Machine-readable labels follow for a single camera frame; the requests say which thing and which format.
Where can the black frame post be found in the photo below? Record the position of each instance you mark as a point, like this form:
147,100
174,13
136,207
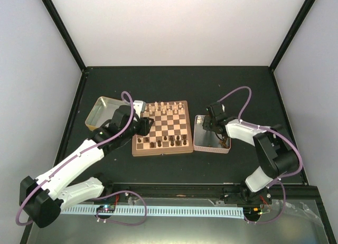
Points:
56,18
299,19

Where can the wooden chess board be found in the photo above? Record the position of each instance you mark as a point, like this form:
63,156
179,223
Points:
173,122

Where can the right black frame post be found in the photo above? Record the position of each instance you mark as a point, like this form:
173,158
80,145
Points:
299,19

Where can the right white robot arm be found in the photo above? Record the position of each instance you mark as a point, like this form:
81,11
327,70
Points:
277,155

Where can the left circuit board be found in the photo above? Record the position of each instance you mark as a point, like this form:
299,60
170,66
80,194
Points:
105,209

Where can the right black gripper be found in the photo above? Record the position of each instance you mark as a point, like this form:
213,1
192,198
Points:
206,125

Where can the white slotted cable duct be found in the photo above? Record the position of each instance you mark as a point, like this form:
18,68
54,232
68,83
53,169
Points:
160,211

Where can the dark chess pieces pile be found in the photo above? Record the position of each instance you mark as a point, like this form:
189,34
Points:
225,143

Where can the right circuit board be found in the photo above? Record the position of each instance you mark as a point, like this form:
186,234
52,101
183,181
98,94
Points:
255,211

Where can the gold metal tin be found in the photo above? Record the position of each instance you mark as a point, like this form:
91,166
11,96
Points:
103,111

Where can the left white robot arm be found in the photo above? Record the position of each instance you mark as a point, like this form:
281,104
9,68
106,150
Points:
43,198

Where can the pink metal tin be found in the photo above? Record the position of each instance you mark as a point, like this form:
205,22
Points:
206,141

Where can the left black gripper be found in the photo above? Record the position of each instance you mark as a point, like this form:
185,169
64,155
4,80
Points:
146,128

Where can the left black frame post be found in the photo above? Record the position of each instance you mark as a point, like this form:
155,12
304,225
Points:
56,18

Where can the circuit board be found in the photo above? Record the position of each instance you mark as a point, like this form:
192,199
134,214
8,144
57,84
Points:
255,211
105,209

